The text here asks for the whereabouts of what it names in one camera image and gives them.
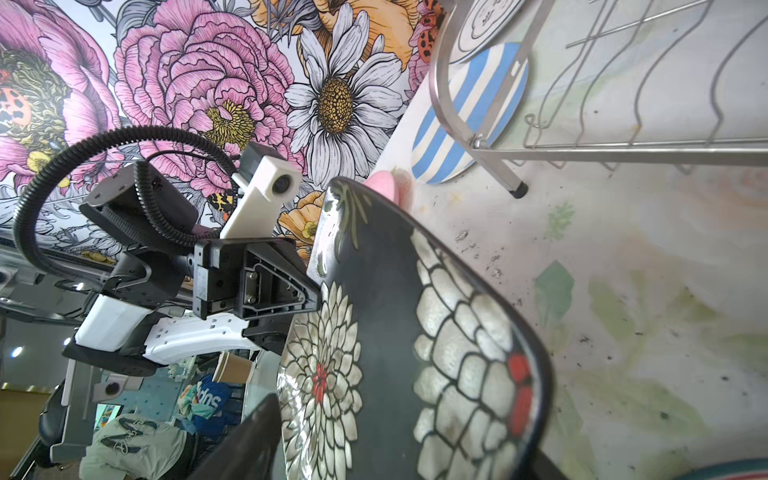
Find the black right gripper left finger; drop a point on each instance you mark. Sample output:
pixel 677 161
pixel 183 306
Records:
pixel 248 453

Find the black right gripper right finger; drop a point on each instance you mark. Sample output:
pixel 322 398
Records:
pixel 543 468

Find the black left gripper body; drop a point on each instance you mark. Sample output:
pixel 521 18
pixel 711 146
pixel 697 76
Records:
pixel 261 281

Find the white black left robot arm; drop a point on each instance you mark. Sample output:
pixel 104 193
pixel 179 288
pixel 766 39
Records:
pixel 165 302

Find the pink round plate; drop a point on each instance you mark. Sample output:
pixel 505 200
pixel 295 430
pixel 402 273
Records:
pixel 396 186

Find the white plate with colored dots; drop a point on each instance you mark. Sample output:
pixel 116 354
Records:
pixel 750 469

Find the blue white striped plate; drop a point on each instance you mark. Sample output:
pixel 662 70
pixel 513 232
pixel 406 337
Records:
pixel 436 157

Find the white plate with black rings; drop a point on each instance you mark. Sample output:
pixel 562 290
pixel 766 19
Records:
pixel 483 22

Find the steel wire dish rack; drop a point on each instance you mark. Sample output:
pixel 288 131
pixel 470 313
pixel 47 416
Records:
pixel 680 83

